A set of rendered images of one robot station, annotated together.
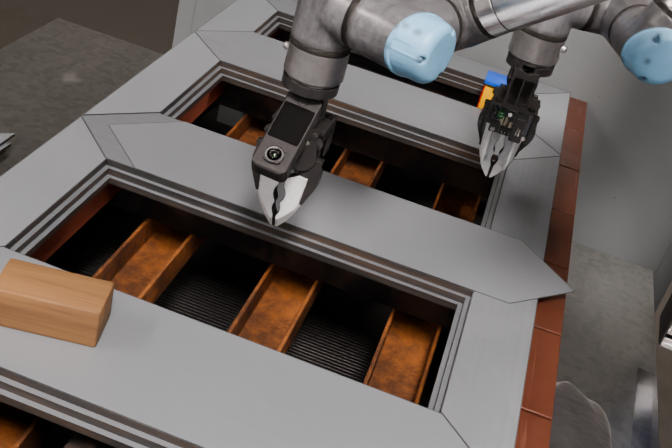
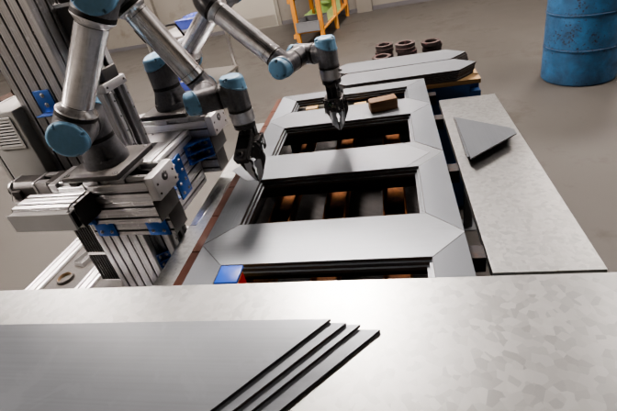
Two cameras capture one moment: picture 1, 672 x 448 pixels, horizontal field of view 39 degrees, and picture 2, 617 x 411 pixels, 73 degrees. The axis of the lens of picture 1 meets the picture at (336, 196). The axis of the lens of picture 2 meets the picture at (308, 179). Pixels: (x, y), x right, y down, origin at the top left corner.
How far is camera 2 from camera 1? 2.58 m
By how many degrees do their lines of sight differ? 119
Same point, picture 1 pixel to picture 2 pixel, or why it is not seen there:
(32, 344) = not seen: hidden behind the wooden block
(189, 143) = (394, 159)
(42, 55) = (550, 225)
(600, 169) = not seen: hidden behind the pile
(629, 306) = (182, 255)
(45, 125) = (479, 184)
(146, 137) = (410, 153)
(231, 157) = (374, 161)
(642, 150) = not seen: hidden behind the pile
